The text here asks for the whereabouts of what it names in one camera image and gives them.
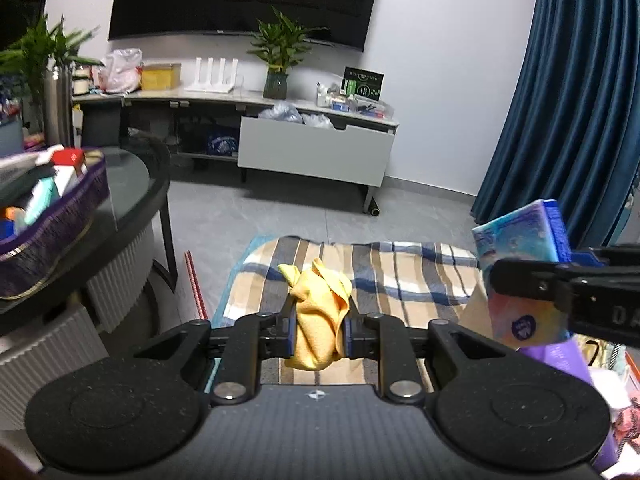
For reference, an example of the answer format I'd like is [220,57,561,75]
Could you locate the orange cardboard box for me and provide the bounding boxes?
[585,340,640,413]

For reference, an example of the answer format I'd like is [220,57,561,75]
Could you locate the purple wipes pack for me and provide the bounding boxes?
[519,341,624,479]

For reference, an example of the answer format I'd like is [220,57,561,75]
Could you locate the plaid blanket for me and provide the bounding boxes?
[209,233,494,397]

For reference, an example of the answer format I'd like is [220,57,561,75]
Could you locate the yellow cloth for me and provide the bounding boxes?
[277,258,354,372]

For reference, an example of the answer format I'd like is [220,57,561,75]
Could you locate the white router with antennas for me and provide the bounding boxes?
[185,57,237,94]

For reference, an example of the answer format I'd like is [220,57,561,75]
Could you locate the blue curtain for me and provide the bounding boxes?
[469,0,640,252]

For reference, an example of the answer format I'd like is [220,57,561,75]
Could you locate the blue bag on shelf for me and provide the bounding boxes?
[206,132,240,156]

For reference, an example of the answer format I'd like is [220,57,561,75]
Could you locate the small items on television stand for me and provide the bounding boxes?
[316,82,397,119]

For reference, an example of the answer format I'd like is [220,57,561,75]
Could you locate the round black coffee table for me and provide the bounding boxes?
[0,134,179,397]

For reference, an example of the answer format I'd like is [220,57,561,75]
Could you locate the yellow box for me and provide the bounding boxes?
[141,62,182,91]

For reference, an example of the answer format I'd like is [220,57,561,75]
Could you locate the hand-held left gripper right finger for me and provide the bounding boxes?
[341,304,505,404]

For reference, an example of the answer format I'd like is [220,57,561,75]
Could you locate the green plant in glass vase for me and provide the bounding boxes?
[0,15,104,134]

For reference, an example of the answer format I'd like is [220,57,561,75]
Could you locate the black and green box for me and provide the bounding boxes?
[342,65,385,101]

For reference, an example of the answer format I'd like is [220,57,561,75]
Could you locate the green plant in dark vase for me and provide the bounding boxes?
[247,7,329,100]

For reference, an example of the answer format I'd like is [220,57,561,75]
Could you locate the bluish plastic bags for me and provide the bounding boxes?
[258,101,334,129]

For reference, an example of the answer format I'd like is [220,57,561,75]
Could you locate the white plastic bag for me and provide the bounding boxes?
[99,48,145,95]

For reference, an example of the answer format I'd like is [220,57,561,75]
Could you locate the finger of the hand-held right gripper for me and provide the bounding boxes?
[570,245,640,269]
[487,258,577,312]

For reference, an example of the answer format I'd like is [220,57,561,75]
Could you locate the teal box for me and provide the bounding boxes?
[21,177,59,222]

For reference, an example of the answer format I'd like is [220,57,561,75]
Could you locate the white television stand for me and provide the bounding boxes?
[72,87,401,214]

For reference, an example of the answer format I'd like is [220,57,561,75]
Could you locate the blue tissue pack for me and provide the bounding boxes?
[472,198,574,350]

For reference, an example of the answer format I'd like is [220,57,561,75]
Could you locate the white box with red edge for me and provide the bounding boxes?
[183,249,210,322]

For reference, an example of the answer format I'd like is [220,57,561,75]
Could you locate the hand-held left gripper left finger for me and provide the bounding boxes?
[135,300,298,406]

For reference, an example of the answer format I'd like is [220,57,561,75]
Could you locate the stainless steel tumbler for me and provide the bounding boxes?
[42,65,76,149]

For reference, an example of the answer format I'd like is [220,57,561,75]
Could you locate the purple patterned tin tray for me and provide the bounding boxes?
[0,145,111,302]

